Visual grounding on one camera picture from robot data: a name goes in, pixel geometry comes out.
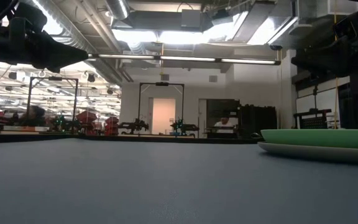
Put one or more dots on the opaque green plastic plate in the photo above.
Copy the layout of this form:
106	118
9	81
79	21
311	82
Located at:
322	138

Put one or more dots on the person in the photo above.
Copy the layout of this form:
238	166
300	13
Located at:
34	115
224	123

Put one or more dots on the grey ceiling box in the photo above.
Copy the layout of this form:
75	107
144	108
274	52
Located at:
191	18

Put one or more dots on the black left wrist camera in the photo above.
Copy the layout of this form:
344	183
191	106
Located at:
30	17

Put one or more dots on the black background robot arm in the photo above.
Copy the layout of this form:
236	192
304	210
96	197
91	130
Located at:
134	127
185	127

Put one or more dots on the white wall board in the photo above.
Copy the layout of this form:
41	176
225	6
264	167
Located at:
325	101

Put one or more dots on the black table frame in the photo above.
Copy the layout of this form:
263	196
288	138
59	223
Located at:
104	138

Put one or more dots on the black perforated stand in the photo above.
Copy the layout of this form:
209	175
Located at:
312	119

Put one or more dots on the large grey plastic plate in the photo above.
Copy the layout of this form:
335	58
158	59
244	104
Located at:
306	152

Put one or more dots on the long ceiling light bar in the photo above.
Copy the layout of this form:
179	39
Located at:
185	58

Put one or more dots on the black gantry frame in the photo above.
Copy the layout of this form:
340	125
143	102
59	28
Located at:
76	93
139	105

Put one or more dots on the black cabinet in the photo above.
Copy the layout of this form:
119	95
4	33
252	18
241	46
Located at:
256	121

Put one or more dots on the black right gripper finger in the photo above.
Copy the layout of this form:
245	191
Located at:
315	53
322	70

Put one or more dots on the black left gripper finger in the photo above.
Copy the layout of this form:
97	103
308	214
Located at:
61	53
50	68

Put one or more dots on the silver ventilation duct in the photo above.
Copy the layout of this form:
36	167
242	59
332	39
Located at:
82	34

